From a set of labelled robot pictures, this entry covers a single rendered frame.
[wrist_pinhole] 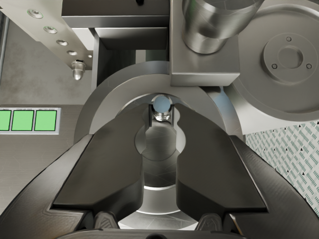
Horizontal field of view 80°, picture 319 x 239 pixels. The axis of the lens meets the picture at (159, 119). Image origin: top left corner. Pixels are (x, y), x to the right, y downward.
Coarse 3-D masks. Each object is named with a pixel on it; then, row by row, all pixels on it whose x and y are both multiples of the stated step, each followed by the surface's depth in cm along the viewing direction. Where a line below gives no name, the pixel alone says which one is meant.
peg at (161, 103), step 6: (156, 96) 12; (162, 96) 12; (156, 102) 12; (162, 102) 12; (168, 102) 12; (156, 108) 12; (162, 108) 12; (168, 108) 12; (156, 114) 12; (162, 114) 12; (168, 114) 13; (162, 120) 14
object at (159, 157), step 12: (144, 96) 15; (168, 96) 15; (132, 108) 15; (192, 108) 15; (156, 120) 15; (168, 120) 15; (156, 132) 15; (168, 132) 15; (156, 144) 15; (168, 144) 15; (144, 156) 15; (156, 156) 15; (168, 156) 15; (144, 168) 14; (156, 168) 14; (168, 168) 14; (144, 180) 14; (156, 180) 14; (168, 180) 14
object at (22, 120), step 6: (18, 114) 50; (24, 114) 50; (30, 114) 50; (18, 120) 50; (24, 120) 50; (30, 120) 50; (12, 126) 50; (18, 126) 50; (24, 126) 50; (30, 126) 49
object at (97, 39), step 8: (96, 32) 19; (96, 40) 19; (96, 48) 19; (104, 48) 20; (96, 56) 18; (104, 56) 20; (112, 56) 24; (120, 56) 28; (128, 56) 34; (96, 64) 18; (104, 64) 20; (112, 64) 24; (120, 64) 28; (128, 64) 34; (96, 72) 18; (104, 72) 20; (112, 72) 24; (96, 80) 18
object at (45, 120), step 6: (42, 114) 50; (48, 114) 50; (54, 114) 50; (36, 120) 50; (42, 120) 50; (48, 120) 50; (54, 120) 50; (36, 126) 49; (42, 126) 49; (48, 126) 49; (54, 126) 49
